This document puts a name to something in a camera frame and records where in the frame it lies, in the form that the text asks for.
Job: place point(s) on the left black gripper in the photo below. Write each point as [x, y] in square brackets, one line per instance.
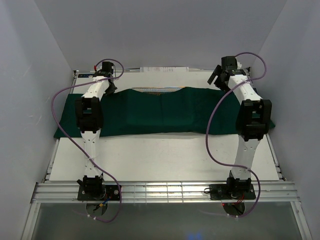
[111, 91]

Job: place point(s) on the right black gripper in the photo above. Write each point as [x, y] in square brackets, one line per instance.
[217, 72]

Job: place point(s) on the green surgical cloth wrap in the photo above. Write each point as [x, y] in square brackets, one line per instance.
[130, 112]

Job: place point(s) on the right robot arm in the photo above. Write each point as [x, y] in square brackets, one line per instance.
[252, 124]

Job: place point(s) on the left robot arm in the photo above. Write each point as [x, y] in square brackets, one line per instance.
[90, 121]

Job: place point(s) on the metal mesh instrument tray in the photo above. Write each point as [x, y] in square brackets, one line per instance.
[157, 90]

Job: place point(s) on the left blue label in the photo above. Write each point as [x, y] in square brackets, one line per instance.
[85, 75]

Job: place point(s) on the white paper sheet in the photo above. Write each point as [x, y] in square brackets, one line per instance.
[164, 69]

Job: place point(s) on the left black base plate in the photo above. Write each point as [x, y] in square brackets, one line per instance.
[101, 193]

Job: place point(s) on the aluminium front rail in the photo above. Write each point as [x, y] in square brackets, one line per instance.
[161, 192]

